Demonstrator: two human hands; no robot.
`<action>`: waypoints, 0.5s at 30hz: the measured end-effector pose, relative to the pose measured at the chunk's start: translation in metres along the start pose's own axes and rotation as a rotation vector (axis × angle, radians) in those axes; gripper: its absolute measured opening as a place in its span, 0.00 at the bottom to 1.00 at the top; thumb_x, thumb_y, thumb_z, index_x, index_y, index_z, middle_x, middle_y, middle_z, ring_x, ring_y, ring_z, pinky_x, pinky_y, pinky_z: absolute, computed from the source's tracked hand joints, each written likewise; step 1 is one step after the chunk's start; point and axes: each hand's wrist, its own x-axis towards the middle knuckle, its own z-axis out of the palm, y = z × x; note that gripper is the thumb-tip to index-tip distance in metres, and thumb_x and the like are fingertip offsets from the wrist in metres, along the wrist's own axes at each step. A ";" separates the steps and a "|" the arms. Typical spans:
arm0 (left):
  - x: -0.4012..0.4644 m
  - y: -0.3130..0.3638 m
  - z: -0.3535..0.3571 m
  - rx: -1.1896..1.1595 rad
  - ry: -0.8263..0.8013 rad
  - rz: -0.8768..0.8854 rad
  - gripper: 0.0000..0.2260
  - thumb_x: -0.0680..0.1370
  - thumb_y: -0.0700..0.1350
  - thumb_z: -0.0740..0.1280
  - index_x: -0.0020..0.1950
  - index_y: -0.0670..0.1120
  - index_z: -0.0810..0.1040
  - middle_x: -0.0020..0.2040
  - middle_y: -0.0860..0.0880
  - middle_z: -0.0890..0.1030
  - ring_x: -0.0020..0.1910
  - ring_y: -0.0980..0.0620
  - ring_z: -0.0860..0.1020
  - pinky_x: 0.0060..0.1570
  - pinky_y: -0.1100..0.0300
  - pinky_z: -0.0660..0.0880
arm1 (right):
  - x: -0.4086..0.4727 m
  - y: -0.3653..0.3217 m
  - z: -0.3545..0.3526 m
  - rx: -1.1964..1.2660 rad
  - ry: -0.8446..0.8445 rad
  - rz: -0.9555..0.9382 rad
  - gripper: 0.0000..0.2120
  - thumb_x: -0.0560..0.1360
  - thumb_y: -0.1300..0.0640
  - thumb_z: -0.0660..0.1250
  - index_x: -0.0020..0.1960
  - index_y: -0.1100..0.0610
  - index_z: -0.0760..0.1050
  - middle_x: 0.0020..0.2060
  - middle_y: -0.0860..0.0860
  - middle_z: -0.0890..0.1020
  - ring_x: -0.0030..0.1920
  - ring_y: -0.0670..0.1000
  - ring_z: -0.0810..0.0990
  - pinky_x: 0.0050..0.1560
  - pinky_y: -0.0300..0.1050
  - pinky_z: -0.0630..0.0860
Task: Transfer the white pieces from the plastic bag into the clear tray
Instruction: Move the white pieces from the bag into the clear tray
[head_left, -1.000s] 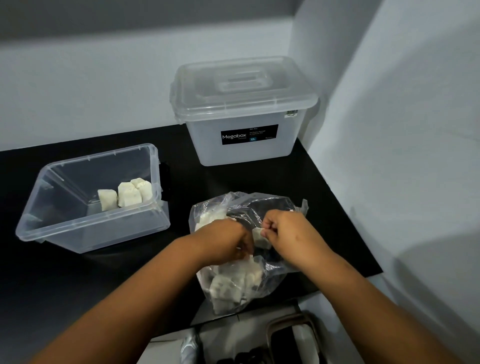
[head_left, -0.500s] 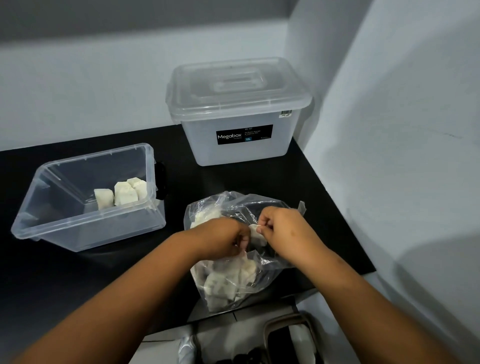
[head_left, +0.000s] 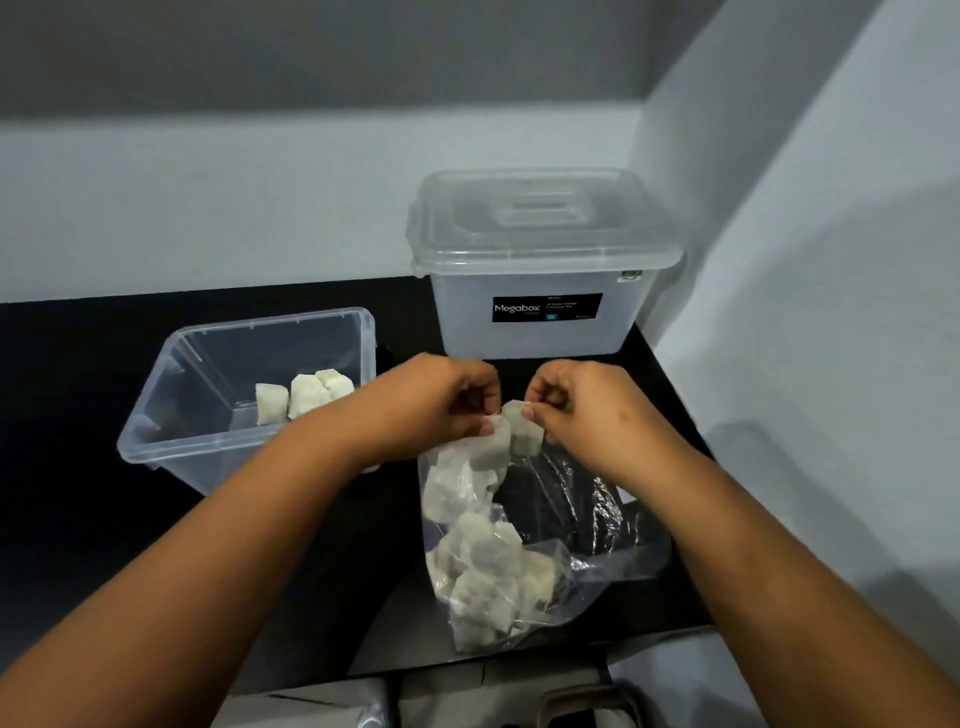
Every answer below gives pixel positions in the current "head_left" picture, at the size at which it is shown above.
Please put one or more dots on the person's right hand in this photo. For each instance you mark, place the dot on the person's right hand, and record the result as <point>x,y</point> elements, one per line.
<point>600,427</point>

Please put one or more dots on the person's left hand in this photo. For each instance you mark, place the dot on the person's left hand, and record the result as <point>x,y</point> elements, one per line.
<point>427,409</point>

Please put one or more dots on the large translucent storage container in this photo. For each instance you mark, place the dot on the large translucent storage container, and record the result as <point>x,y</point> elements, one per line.
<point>465,337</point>

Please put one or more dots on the clear plastic bag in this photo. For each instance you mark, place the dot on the clear plastic bag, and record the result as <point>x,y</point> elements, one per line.
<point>600,525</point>

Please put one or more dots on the small clear bin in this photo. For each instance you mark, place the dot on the small clear bin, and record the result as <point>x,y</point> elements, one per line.
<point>187,450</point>

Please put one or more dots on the person's right forearm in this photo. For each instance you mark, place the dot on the person's right forearm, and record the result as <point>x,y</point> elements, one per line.
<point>787,615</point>

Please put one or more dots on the person's left forearm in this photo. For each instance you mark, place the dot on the person's left forearm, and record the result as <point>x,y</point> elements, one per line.
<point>210,592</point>

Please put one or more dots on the dark cabinet front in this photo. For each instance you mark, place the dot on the dark cabinet front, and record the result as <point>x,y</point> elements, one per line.
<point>525,675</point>

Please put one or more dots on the brown rimmed bin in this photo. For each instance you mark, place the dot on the brown rimmed bin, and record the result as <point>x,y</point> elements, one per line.
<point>547,705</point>

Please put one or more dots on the silver metal object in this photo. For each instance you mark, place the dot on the silver metal object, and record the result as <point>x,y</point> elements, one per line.
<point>375,716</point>

